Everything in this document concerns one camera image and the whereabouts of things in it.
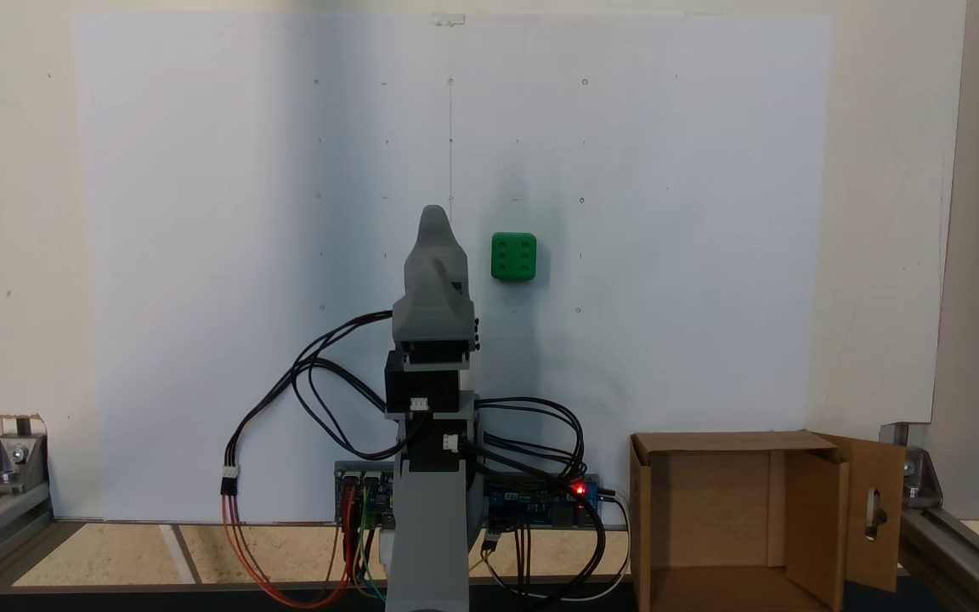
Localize blue circuit board red LED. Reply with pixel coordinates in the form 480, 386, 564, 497
484, 473, 603, 530

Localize circuit board with jumper pins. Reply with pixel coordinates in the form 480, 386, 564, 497
334, 461, 397, 530

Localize long black looped arm cable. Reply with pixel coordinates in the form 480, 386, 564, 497
458, 395, 611, 603

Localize green dice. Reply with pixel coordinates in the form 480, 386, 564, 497
490, 232, 538, 282

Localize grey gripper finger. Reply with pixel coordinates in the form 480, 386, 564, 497
405, 204, 467, 296
431, 254, 470, 299

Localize aluminium corner bracket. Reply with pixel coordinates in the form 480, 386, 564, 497
0, 414, 49, 496
879, 422, 944, 511

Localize black cable with white connector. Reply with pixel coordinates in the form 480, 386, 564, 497
219, 357, 325, 497

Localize brown cardboard box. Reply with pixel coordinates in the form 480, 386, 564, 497
629, 429, 908, 612

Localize thin white cable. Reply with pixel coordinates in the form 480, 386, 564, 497
488, 493, 632, 606

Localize large white paper sheet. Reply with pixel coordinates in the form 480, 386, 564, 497
71, 12, 832, 523

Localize green jumper wire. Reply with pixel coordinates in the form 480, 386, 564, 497
357, 489, 387, 603

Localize orange red wire bundle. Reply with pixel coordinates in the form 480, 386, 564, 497
219, 489, 356, 609

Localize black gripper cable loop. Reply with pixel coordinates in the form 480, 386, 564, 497
290, 309, 412, 462

